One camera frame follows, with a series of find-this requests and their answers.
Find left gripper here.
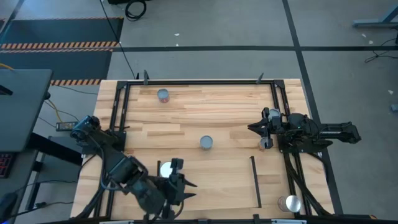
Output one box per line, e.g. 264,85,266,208
161,158,198,218

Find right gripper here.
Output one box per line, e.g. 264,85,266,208
248,107,292,149

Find orange label tin can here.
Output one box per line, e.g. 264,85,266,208
159,161,174,179

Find carrot label tin can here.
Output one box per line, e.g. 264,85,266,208
200,135,214,151

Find large silver-topped tin can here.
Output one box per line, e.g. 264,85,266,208
277,194,302,214

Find small blue label can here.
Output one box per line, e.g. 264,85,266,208
157,88,170,104

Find grey table base leg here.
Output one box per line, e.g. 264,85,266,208
353,2,398,29

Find dark grey desk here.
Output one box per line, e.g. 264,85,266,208
0,68,53,153

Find black keyboard red keys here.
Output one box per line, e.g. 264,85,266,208
0,152,15,179

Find hazard-striped black floor mat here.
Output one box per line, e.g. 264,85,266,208
0,17,124,86

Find black metal rig frame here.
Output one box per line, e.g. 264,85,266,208
90,79,345,224

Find yellow floor cable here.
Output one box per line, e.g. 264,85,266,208
0,63,65,123

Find long black floor cable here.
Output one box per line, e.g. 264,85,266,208
98,0,139,79

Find coiled black cable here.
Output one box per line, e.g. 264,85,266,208
124,0,147,22

